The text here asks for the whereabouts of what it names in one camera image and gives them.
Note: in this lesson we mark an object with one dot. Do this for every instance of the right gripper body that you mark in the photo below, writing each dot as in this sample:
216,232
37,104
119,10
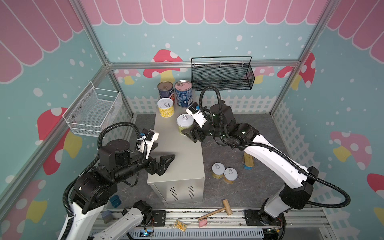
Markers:
199,133

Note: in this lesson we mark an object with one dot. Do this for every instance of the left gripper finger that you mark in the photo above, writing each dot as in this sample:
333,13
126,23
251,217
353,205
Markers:
152,146
164,163

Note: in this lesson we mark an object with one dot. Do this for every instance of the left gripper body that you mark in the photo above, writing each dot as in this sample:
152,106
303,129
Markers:
150,165

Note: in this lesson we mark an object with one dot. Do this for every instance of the small yellow can white lid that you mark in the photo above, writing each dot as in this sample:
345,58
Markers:
218,170
184,122
166,107
230,175

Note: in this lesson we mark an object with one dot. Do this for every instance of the blue soup can pink lid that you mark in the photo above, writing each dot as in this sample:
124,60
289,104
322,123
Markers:
184,93

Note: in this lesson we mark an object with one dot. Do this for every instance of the dark blue tomato can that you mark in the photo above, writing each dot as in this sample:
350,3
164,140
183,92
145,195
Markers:
166,90

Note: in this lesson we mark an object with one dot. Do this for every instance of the gold sardine tin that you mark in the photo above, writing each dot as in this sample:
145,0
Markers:
248,161

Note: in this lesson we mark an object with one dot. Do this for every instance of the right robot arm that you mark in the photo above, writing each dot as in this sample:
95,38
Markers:
219,122

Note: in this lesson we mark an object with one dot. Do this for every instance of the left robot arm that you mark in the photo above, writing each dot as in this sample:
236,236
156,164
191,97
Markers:
87,195

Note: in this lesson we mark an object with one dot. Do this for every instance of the grey metal counter cabinet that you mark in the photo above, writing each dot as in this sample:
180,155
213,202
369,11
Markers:
183,181

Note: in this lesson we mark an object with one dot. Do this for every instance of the teal sponge block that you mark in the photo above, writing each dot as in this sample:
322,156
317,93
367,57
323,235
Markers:
115,201

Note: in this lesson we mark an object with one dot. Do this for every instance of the yellow toy block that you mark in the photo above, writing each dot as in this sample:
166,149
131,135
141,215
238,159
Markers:
180,225

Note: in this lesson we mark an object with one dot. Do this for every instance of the green circuit board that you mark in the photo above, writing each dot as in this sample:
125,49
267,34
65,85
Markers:
146,233

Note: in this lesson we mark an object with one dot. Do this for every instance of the pink pig toy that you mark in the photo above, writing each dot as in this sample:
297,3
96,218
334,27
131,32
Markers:
203,223

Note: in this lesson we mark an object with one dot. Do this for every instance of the wooden toy mallet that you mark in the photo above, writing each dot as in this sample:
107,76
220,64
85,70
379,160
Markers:
226,208

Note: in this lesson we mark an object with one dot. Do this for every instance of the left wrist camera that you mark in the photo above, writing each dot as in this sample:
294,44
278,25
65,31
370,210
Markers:
147,136

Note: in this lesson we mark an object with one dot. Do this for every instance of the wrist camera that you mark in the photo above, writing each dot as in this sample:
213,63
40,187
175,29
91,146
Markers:
199,115
147,136

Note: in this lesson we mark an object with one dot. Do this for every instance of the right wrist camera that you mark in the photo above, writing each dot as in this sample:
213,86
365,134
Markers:
199,115

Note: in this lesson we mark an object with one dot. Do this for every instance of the black mesh wall basket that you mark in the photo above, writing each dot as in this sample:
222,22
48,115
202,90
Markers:
225,73

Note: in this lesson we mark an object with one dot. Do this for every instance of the white mesh wall basket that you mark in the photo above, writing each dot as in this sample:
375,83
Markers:
93,111

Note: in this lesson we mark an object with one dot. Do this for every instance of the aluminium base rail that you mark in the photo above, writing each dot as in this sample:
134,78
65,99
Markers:
243,224

